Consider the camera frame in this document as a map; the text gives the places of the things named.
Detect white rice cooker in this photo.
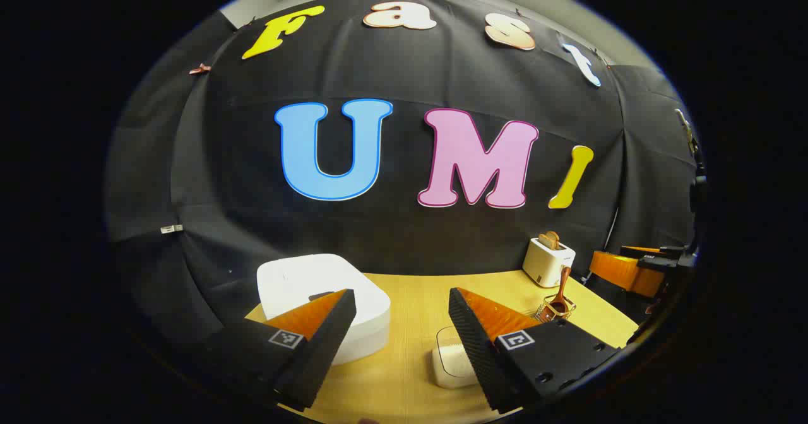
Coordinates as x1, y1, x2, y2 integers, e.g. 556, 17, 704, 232
256, 254, 391, 366

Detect brown wooden spoon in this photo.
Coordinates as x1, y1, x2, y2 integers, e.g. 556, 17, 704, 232
542, 266, 572, 321

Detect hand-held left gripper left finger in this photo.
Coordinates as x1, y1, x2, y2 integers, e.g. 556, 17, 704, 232
202, 288, 357, 412

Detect black backdrop cloth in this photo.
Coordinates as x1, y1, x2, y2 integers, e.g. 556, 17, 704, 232
104, 0, 704, 374

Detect white rice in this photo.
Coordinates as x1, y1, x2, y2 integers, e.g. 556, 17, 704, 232
434, 345, 478, 387

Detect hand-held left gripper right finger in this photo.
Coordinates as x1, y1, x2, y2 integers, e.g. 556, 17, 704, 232
448, 287, 622, 415

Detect white toaster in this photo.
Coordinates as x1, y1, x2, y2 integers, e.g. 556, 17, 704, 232
523, 237, 576, 288

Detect thin grey cable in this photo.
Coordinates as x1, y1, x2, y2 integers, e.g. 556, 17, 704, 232
603, 206, 622, 252

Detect clear plastic rice container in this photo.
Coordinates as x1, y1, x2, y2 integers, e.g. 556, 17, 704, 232
432, 326, 480, 389

